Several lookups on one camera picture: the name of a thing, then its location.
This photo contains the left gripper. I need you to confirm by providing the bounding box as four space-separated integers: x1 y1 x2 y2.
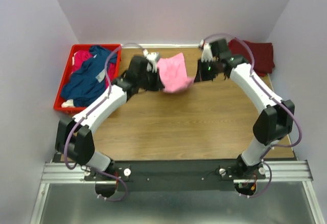
137 68 165 93

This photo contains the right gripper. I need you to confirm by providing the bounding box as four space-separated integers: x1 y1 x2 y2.
193 57 219 83

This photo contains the pink t-shirt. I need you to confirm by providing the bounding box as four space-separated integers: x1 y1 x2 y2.
157 53 194 93

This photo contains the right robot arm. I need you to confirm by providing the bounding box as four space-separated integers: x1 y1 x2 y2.
195 38 295 179

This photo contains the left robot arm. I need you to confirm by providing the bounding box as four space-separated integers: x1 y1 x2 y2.
56 50 164 181

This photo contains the folded dark red t-shirt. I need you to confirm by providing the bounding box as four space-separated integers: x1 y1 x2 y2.
228 39 275 77

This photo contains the navy blue t-shirt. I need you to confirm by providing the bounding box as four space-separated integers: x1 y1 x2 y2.
60 45 111 107

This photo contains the magenta t-shirt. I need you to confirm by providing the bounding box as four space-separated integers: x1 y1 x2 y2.
72 50 116 80

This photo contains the red plastic bin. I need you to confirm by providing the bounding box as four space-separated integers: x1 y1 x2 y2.
54 43 120 114

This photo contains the white garment piece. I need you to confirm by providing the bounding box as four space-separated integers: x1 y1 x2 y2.
61 99 75 108

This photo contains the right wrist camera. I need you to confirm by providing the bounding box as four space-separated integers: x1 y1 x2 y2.
199 40 213 62

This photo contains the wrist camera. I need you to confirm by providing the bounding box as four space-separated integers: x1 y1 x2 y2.
143 49 160 73
199 40 213 62

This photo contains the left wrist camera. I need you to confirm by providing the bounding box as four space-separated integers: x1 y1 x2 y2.
143 49 160 73

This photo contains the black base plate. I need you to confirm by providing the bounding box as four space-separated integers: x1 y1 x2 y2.
84 159 266 193

